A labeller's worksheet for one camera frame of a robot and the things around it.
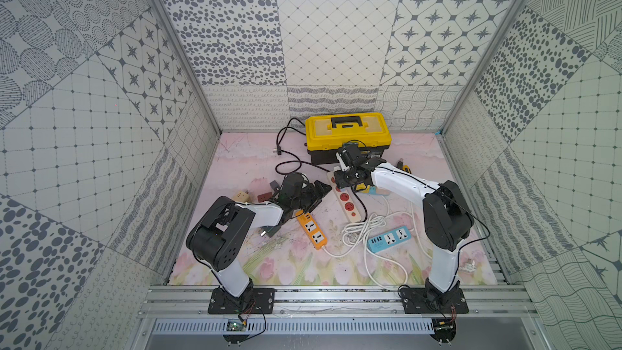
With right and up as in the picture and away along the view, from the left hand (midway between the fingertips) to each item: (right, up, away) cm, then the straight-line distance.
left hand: (330, 188), depth 90 cm
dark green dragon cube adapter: (-22, -14, -6) cm, 26 cm away
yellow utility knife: (+35, +7, +15) cm, 38 cm away
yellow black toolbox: (-1, +22, +9) cm, 23 cm away
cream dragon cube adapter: (-34, -3, +3) cm, 35 cm away
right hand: (+6, +2, +5) cm, 8 cm away
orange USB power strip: (-5, -16, -4) cm, 17 cm away
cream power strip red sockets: (+7, -5, +5) cm, 10 cm away
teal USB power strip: (+21, -17, -6) cm, 28 cm away
